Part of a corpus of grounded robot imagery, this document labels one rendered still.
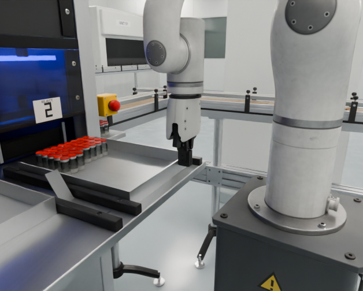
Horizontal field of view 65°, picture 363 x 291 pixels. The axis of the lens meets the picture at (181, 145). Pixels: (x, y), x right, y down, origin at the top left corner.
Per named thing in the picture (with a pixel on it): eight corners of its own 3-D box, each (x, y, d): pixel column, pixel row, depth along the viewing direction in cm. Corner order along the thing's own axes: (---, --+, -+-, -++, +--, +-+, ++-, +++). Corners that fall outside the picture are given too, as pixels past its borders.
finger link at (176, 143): (178, 111, 65) (186, 122, 70) (167, 141, 63) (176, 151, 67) (182, 111, 65) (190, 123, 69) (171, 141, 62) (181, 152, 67)
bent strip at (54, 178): (48, 200, 58) (44, 174, 57) (60, 194, 61) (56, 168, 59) (100, 218, 52) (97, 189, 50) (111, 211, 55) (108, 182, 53)
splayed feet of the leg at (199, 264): (191, 267, 164) (191, 246, 160) (221, 223, 207) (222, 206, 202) (204, 271, 161) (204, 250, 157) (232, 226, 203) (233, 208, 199)
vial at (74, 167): (67, 172, 72) (65, 155, 70) (74, 169, 74) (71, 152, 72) (73, 174, 71) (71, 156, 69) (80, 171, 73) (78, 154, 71)
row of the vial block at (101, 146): (53, 174, 71) (51, 156, 69) (104, 153, 86) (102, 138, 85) (59, 175, 70) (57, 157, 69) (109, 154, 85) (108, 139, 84)
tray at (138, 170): (20, 175, 71) (18, 161, 70) (96, 146, 93) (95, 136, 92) (130, 208, 56) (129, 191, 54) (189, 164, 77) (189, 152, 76)
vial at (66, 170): (59, 175, 70) (57, 158, 68) (67, 172, 72) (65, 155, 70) (66, 177, 69) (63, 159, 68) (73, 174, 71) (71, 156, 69)
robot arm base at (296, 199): (349, 201, 62) (366, 118, 57) (341, 249, 47) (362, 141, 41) (263, 181, 72) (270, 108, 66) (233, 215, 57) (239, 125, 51)
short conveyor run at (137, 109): (83, 146, 105) (78, 104, 100) (54, 141, 111) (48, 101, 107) (174, 114, 162) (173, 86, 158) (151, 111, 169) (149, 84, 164)
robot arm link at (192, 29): (190, 84, 59) (210, 80, 66) (191, 13, 55) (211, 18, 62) (156, 82, 63) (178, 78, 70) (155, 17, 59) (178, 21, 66)
